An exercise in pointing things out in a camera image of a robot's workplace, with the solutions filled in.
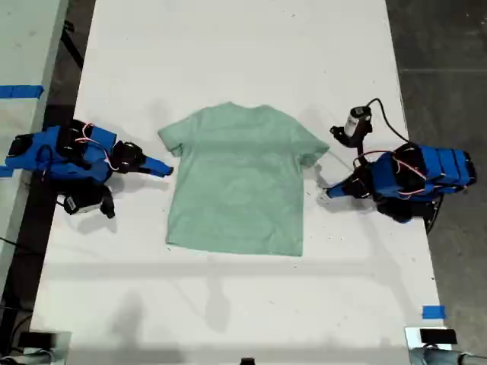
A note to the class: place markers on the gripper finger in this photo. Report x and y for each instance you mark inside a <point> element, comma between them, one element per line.
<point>343,193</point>
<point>156,162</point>
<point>341,186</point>
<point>158,172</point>

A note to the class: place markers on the pale green T-shirt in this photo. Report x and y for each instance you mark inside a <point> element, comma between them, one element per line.
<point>236,182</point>

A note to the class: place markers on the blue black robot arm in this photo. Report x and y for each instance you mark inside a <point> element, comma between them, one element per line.
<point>72,167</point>
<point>445,167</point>

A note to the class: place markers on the black table brace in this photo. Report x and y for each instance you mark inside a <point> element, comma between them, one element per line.
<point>74,45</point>

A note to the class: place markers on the long blue tape strip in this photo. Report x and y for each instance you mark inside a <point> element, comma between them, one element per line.
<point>21,92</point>

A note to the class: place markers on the pale side table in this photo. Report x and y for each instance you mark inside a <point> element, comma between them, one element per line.
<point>23,45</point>

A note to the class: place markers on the small black box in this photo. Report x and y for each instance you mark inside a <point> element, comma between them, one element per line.
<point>37,340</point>
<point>437,336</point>

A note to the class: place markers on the grey blue fixture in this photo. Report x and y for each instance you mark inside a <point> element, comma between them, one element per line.
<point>437,357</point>

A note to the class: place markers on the small black object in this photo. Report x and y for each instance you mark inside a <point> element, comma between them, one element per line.
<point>247,361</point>

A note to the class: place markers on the black camera stalk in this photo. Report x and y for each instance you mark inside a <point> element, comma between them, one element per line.
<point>352,142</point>
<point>108,203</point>

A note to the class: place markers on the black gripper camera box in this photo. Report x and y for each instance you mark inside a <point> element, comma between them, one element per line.
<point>355,121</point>
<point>81,205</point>

